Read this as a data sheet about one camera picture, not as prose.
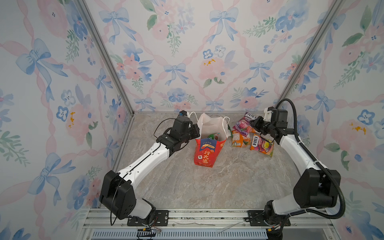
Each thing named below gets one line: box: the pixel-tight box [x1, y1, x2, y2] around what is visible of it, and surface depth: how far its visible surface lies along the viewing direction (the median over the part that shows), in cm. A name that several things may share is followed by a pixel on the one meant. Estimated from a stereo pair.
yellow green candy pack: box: [207, 132, 221, 141], surface depth 90 cm
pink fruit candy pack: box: [249, 132, 275, 157], surface depth 100 cm
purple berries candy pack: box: [232, 112, 257, 137], surface depth 90 cm
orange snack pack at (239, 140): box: [231, 129, 251, 148], surface depth 102 cm
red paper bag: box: [189, 111, 231, 168], surface depth 85 cm
